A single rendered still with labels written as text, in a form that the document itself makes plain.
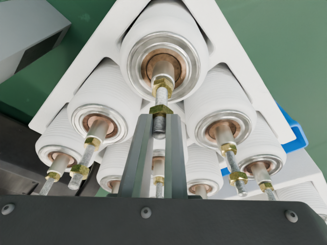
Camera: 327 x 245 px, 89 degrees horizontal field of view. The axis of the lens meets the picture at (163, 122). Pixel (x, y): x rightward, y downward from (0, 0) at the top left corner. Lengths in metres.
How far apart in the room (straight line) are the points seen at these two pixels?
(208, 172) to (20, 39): 0.38
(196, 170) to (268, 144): 0.13
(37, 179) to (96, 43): 0.45
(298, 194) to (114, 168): 0.48
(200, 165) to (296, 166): 0.32
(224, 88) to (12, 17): 0.34
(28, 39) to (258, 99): 0.38
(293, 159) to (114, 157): 0.49
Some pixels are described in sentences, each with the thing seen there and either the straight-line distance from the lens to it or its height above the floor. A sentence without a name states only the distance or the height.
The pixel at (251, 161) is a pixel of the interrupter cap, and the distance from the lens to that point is 0.31.
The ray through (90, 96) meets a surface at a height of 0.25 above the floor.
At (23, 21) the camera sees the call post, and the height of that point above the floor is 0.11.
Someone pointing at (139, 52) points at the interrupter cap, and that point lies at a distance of 0.17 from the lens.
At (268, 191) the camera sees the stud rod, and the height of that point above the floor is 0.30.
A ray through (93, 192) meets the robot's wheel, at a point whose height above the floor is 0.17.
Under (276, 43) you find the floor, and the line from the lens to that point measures 0.50.
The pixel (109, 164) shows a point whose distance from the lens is 0.35.
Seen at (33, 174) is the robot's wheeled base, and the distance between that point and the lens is 0.61.
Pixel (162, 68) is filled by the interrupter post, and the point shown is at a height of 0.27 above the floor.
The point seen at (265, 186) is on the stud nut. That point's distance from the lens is 0.31.
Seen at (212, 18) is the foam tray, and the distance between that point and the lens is 0.24.
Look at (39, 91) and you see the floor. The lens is 0.62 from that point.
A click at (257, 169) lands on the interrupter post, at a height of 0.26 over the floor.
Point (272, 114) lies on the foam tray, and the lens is 0.36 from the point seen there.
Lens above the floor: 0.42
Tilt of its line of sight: 48 degrees down
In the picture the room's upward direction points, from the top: 177 degrees counter-clockwise
